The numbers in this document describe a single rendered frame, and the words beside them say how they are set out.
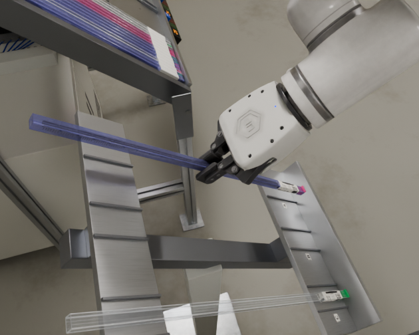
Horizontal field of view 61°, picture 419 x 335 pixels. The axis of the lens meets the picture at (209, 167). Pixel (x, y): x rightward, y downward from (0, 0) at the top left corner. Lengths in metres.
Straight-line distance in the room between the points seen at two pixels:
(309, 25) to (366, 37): 0.07
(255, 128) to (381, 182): 1.37
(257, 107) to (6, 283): 1.34
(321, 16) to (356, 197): 1.32
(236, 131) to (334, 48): 0.16
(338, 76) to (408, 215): 1.36
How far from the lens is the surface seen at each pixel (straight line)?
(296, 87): 0.46
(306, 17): 0.47
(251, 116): 0.49
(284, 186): 0.67
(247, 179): 0.49
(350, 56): 0.45
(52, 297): 1.55
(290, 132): 0.46
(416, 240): 1.73
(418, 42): 0.47
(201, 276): 0.61
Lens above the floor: 1.39
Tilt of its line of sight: 56 degrees down
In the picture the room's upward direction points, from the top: straight up
